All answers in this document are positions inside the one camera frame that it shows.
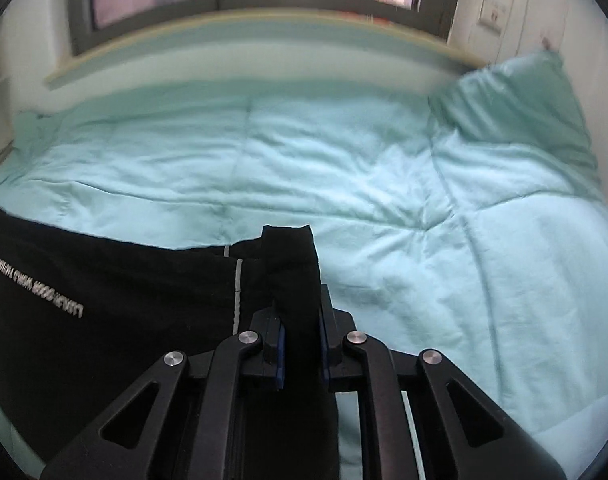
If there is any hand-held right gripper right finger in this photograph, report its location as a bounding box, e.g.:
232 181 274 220
318 284 571 480

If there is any white wall switch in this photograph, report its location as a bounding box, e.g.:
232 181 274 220
478 0 508 37

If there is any wooden window sill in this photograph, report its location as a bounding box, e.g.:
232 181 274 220
44 7 487 92

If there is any black hooded jacket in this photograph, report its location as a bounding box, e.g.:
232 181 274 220
0 197 341 480

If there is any light green quilt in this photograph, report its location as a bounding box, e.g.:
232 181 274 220
0 77 608 480

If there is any green pillow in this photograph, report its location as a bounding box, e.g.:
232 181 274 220
428 51 601 196

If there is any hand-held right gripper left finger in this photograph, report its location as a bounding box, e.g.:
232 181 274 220
38 309 287 480

